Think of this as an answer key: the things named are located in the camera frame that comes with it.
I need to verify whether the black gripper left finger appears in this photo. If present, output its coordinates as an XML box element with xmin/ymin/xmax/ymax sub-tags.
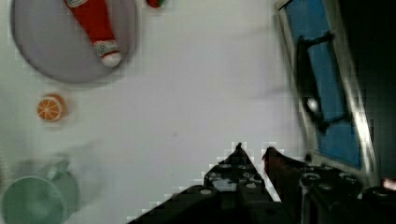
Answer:
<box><xmin>204</xmin><ymin>143</ymin><xmax>265</xmax><ymax>198</ymax></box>

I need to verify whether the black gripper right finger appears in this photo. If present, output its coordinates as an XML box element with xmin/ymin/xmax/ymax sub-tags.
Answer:
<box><xmin>262</xmin><ymin>147</ymin><xmax>309</xmax><ymax>203</ymax></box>

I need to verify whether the black oven door handle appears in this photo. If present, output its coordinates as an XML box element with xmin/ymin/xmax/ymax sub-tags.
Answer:
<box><xmin>294</xmin><ymin>32</ymin><xmax>351</xmax><ymax>134</ymax></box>

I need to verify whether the black toaster oven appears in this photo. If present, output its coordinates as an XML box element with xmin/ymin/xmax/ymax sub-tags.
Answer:
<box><xmin>276</xmin><ymin>0</ymin><xmax>395</xmax><ymax>187</ymax></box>

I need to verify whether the strawberry near plate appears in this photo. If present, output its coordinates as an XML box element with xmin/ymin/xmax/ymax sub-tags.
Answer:
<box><xmin>146</xmin><ymin>0</ymin><xmax>164</xmax><ymax>8</ymax></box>

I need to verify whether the orange slice toy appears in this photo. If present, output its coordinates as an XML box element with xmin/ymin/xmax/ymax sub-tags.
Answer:
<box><xmin>36</xmin><ymin>93</ymin><xmax>67</xmax><ymax>122</ymax></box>

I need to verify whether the red ketchup bottle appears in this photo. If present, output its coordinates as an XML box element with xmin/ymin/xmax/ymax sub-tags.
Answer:
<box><xmin>64</xmin><ymin>0</ymin><xmax>121</xmax><ymax>67</ymax></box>

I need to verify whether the grey round plate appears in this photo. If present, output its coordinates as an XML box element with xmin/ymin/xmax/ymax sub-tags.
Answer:
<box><xmin>10</xmin><ymin>0</ymin><xmax>137</xmax><ymax>83</ymax></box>

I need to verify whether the green cup with handle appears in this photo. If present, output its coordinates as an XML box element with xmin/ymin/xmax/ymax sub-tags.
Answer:
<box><xmin>1</xmin><ymin>161</ymin><xmax>80</xmax><ymax>224</ymax></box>

